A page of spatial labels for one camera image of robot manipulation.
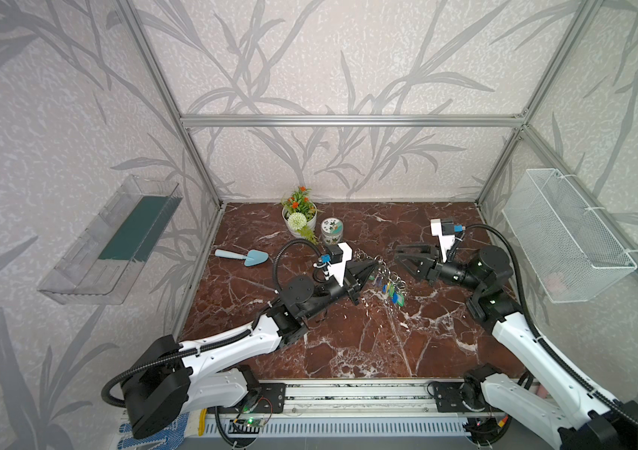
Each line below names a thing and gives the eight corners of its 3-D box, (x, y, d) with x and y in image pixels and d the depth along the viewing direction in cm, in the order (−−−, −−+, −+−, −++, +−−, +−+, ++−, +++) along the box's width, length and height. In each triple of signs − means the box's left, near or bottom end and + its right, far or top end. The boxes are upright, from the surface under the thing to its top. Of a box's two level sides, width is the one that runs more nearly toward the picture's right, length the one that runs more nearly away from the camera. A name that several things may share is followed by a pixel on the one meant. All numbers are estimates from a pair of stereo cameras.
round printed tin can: (319, 245, 109) (318, 231, 102) (324, 230, 114) (323, 215, 107) (338, 249, 107) (338, 235, 101) (343, 233, 113) (343, 218, 106)
